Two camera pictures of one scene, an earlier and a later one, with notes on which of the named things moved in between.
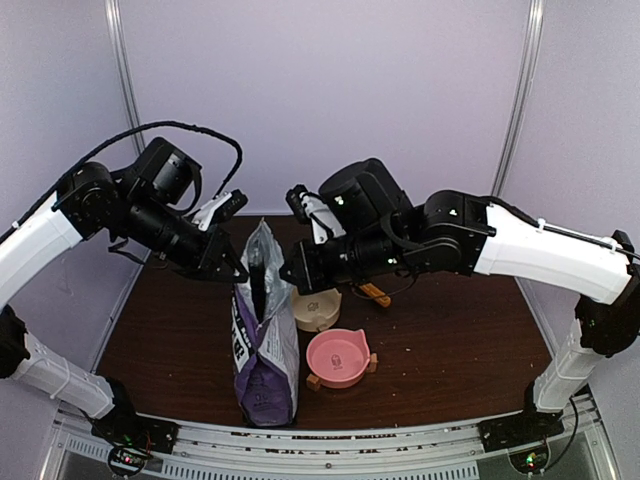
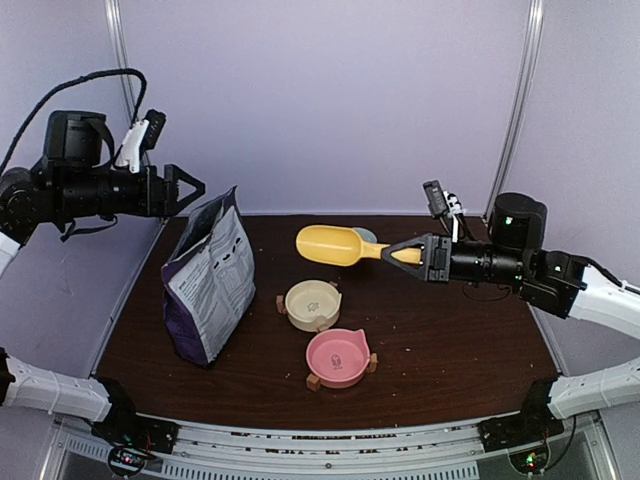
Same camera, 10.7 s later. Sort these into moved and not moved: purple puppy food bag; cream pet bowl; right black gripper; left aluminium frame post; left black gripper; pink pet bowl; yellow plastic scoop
Moved: yellow plastic scoop; purple puppy food bag; right black gripper; left black gripper
Not moved: cream pet bowl; left aluminium frame post; pink pet bowl
